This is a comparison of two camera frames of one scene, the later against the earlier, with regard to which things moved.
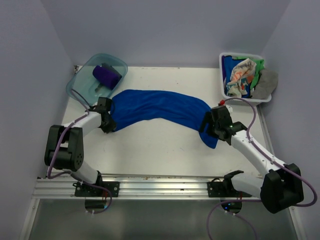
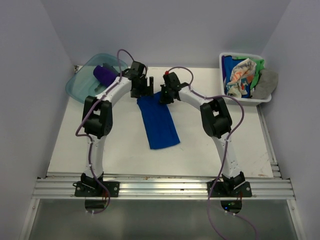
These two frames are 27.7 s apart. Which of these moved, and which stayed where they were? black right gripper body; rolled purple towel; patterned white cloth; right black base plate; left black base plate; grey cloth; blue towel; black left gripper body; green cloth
Moved: black left gripper body; blue towel; black right gripper body
Stayed: right black base plate; left black base plate; green cloth; rolled purple towel; patterned white cloth; grey cloth
